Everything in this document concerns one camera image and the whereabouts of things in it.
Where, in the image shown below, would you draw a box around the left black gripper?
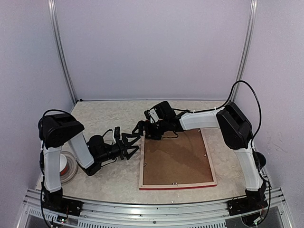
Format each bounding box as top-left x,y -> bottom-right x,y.
96,133 -> 141,163

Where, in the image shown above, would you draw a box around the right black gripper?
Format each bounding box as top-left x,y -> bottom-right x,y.
132,118 -> 168,140

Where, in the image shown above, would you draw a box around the brown backing board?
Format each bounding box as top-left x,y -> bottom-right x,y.
142,130 -> 214,185

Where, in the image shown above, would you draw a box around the red wooden picture frame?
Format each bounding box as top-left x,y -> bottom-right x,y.
139,128 -> 218,190

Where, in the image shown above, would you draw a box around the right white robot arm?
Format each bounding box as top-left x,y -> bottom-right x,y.
132,101 -> 268,216

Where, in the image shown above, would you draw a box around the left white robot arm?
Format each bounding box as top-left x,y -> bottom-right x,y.
38,109 -> 141,216

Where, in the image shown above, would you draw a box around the white red bowl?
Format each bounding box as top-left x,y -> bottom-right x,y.
59,154 -> 67,176

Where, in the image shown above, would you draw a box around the dark green mug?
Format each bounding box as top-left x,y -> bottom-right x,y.
252,151 -> 266,170

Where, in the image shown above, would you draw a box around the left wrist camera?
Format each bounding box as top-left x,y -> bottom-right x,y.
103,126 -> 121,144

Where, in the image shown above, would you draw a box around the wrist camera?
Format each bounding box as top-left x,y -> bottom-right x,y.
144,101 -> 176,124
103,126 -> 121,144

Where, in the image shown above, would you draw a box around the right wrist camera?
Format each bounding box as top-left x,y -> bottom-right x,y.
144,101 -> 176,124

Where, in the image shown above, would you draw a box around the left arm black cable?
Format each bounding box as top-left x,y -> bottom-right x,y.
38,109 -> 69,126

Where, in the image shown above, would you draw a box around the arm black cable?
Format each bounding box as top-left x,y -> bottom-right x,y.
38,109 -> 69,126
173,80 -> 262,138

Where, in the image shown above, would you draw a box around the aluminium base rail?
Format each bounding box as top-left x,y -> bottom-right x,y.
16,187 -> 294,228

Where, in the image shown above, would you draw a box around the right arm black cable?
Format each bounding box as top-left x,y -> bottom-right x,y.
173,80 -> 262,138

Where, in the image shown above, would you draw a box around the left aluminium post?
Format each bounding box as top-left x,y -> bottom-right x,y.
47,0 -> 77,105

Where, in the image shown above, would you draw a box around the aluminium post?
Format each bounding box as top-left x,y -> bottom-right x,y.
47,0 -> 77,105
228,0 -> 258,103

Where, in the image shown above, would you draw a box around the right aluminium post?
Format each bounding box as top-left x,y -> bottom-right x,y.
228,0 -> 258,103

